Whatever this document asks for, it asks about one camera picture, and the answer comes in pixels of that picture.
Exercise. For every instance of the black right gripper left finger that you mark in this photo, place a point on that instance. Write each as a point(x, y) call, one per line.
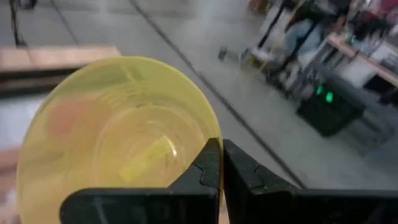
point(155, 205)

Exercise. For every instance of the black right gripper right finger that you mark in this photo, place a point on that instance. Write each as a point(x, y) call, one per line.
point(280, 205)

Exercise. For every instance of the yellow translucent bowl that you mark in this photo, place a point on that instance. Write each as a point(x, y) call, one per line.
point(109, 140)

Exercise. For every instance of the black device with green lights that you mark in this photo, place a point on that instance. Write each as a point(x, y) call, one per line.
point(329, 112)

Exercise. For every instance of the wooden workbench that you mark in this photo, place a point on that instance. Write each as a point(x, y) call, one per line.
point(363, 57)

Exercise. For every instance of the person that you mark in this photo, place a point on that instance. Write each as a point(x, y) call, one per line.
point(303, 34)

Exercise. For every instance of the black stand pole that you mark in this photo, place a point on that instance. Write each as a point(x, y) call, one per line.
point(15, 25)

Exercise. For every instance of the black aluminium table frame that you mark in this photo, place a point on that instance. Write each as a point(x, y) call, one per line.
point(25, 84)

